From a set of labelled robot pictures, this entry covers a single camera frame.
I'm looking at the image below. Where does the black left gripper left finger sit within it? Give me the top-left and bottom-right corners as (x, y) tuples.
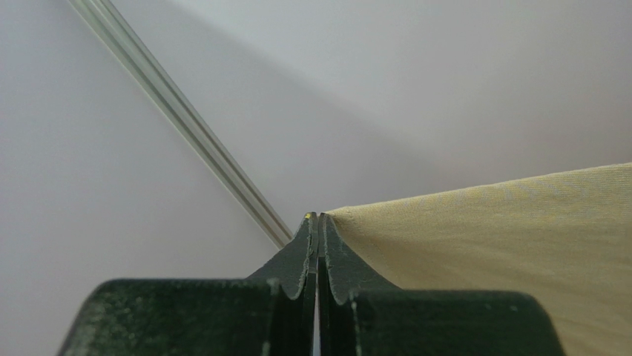
(59, 213), (318, 355)

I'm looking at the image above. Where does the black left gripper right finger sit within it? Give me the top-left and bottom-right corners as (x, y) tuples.
(317, 214), (564, 355)

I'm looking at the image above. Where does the beige t-shirt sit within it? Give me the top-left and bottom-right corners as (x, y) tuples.
(330, 163), (631, 355)

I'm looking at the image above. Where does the left aluminium corner post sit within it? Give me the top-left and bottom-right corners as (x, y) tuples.
(70, 1), (293, 248)

